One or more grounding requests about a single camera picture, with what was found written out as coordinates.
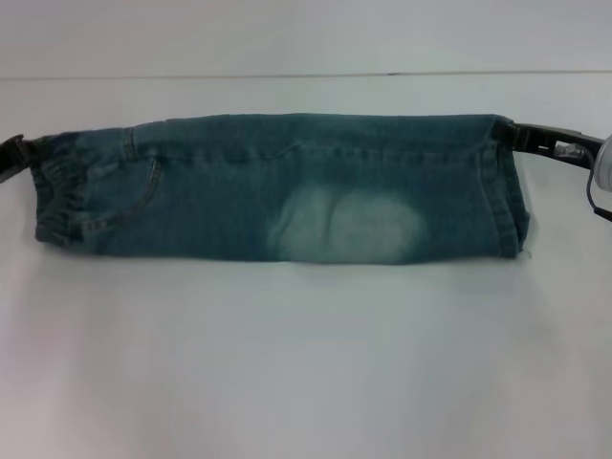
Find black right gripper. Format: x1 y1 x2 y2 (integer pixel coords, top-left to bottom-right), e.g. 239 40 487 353
494 122 606 164

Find blue denim shorts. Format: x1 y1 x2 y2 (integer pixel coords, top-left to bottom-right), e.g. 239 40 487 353
32 112 533 267

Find thin black cable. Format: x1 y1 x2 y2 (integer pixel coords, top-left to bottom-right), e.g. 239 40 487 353
583 174 612 217

